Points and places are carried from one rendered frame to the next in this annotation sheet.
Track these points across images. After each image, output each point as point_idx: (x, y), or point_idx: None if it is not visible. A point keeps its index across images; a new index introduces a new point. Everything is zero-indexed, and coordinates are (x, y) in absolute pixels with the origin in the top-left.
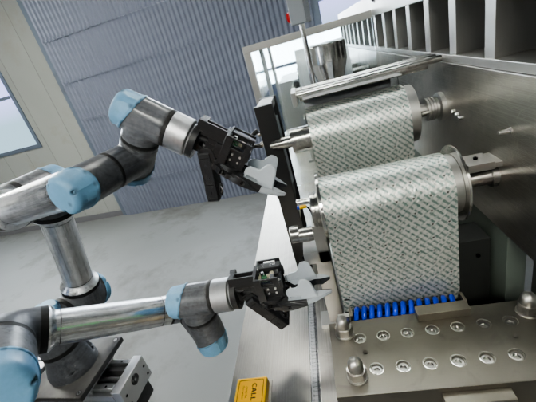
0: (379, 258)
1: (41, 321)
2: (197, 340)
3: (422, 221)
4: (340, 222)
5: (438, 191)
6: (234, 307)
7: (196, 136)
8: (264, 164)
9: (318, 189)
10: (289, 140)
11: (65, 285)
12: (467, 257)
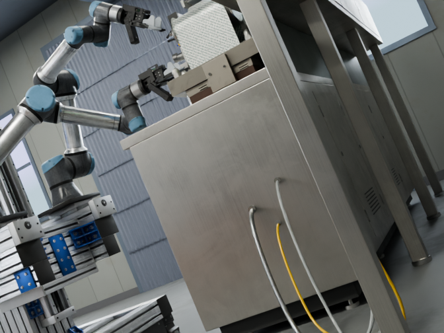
0: (201, 45)
1: (56, 102)
2: (127, 117)
3: (213, 19)
4: (180, 30)
5: (215, 3)
6: (141, 88)
7: (121, 10)
8: (155, 22)
9: (171, 19)
10: None
11: (67, 147)
12: None
